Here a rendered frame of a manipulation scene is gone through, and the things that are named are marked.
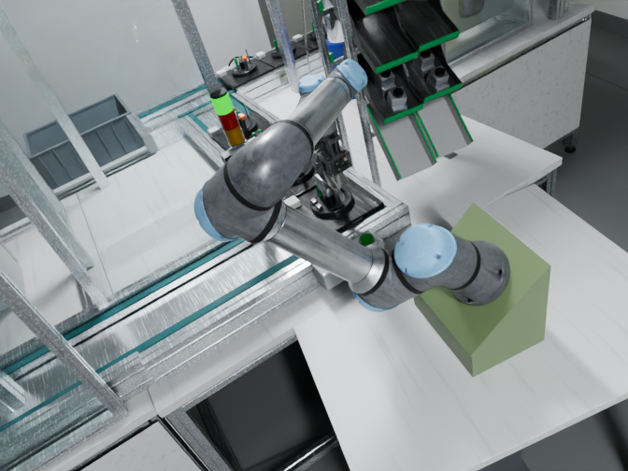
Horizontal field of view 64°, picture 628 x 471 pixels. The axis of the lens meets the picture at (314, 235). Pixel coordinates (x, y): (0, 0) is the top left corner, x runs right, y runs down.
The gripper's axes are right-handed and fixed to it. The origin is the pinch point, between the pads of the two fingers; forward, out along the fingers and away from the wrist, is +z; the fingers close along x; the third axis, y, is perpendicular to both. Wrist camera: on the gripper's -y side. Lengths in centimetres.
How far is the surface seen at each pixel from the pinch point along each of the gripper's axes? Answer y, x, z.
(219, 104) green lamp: -15.8, -20.5, -32.2
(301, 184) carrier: -24.0, -1.9, 10.2
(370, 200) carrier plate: 1.8, 9.6, 10.3
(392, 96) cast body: 0.5, 24.2, -18.7
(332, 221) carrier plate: 1.5, -4.9, 10.3
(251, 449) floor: -10, -64, 107
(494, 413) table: 72, -9, 22
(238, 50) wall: -291, 75, 49
